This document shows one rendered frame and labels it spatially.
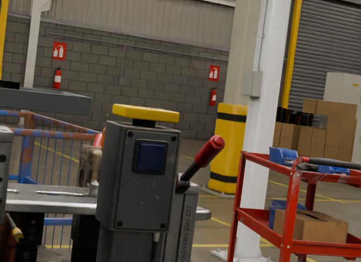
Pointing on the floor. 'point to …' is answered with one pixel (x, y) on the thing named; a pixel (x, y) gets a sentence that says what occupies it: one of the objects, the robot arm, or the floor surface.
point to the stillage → (26, 155)
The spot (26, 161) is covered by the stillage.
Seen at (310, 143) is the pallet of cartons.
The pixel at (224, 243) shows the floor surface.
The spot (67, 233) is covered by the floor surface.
